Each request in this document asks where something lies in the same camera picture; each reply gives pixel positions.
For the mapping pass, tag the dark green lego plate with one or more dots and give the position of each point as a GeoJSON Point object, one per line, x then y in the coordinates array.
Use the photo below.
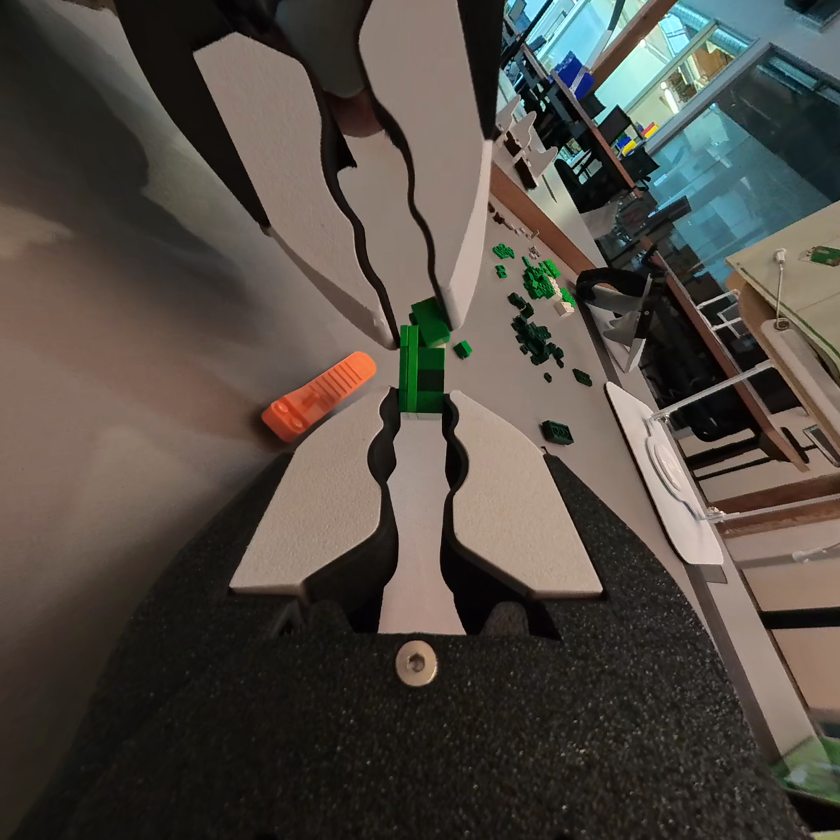
{"type": "Point", "coordinates": [556, 433]}
{"type": "Point", "coordinates": [582, 377]}

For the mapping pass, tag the orange brick separator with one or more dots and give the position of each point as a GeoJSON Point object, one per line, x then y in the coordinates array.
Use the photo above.
{"type": "Point", "coordinates": [315, 397]}

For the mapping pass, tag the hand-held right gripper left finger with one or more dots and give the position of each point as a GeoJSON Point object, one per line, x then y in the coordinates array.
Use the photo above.
{"type": "Point", "coordinates": [321, 512]}

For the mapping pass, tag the wooden top office desk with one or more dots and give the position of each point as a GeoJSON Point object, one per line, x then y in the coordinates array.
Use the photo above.
{"type": "Point", "coordinates": [722, 354]}
{"type": "Point", "coordinates": [590, 124]}

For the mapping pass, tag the person's left hand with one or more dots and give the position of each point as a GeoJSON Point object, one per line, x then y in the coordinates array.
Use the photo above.
{"type": "Point", "coordinates": [361, 118]}

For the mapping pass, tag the pile of dark green lego pieces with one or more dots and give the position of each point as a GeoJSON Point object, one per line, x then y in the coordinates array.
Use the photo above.
{"type": "Point", "coordinates": [535, 334]}

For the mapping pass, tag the small bright green lego brick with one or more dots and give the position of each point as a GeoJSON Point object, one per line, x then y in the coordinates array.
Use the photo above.
{"type": "Point", "coordinates": [463, 350]}

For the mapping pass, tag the scattered light grey lego pieces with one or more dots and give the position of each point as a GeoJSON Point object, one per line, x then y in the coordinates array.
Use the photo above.
{"type": "Point", "coordinates": [518, 229]}

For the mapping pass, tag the white book stand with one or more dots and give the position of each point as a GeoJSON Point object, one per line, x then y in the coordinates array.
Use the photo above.
{"type": "Point", "coordinates": [663, 472]}

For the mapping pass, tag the pile of bright green lego pieces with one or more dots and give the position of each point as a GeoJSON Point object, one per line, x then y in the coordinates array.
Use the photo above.
{"type": "Point", "coordinates": [538, 275]}

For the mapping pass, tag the green lego set box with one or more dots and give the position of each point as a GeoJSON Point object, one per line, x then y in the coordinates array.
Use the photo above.
{"type": "Point", "coordinates": [807, 768]}

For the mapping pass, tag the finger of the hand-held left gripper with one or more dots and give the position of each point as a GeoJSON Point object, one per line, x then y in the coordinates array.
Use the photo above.
{"type": "Point", "coordinates": [439, 131]}
{"type": "Point", "coordinates": [282, 164]}

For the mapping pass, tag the green and white lego assembly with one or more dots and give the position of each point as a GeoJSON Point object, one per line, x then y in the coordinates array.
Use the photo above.
{"type": "Point", "coordinates": [420, 367]}

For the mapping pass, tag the black and white spare gripper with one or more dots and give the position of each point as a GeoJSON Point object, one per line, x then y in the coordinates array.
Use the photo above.
{"type": "Point", "coordinates": [623, 308]}

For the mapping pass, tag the white lego brick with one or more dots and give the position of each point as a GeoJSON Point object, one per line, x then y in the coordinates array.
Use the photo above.
{"type": "Point", "coordinates": [564, 307]}

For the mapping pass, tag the clear acrylic stand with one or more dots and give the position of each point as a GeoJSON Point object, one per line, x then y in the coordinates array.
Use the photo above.
{"type": "Point", "coordinates": [718, 312]}

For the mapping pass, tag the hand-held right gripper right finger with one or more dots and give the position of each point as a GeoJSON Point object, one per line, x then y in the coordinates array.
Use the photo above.
{"type": "Point", "coordinates": [518, 512]}

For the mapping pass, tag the lego instruction book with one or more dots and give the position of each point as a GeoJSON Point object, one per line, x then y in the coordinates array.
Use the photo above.
{"type": "Point", "coordinates": [800, 282]}

